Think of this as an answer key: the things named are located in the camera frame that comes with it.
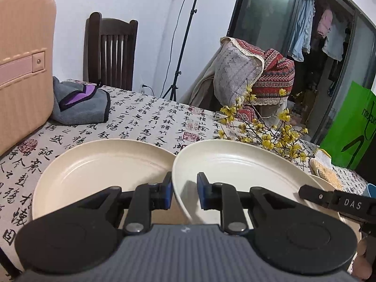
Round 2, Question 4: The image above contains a person's right hand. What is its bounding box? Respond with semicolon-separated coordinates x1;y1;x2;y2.
354;235;376;281

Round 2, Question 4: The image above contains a studio light on stand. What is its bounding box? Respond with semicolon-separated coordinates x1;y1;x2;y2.
161;0;206;102

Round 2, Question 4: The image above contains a hanging white garment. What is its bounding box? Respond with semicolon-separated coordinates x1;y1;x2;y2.
321;15;350;62

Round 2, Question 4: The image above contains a dark framed glass door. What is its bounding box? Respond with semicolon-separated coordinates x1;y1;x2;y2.
226;0;376;147

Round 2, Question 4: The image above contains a hanging blue shirt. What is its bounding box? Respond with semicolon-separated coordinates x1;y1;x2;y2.
288;0;316;62

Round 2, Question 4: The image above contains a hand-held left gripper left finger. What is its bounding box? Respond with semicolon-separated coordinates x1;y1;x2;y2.
78;171;173;235

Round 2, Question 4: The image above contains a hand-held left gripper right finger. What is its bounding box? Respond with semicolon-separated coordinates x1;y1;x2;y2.
196;172;294;236

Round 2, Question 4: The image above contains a red patterned blanket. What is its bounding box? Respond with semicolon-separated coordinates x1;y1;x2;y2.
213;37;296;118

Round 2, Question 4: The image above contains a pink suitcase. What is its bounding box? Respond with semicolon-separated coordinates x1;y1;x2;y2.
0;0;57;156

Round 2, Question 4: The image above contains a black power cable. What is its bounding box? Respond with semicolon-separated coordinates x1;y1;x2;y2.
142;0;193;97

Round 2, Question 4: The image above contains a green paper bag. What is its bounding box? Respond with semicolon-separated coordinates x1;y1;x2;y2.
320;81;376;169

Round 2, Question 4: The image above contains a grey purple cloth pouch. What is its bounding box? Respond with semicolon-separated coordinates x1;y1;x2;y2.
48;76;111;125

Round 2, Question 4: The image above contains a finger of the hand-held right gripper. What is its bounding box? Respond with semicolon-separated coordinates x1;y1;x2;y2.
298;184;337;211

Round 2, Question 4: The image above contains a hanging pink garment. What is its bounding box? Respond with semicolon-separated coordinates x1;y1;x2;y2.
316;8;334;39

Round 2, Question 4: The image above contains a yellow flower branch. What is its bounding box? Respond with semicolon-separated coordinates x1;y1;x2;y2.
216;85;315;161

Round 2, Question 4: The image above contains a dark wooden chair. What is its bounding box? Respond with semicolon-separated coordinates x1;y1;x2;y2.
84;12;138;91

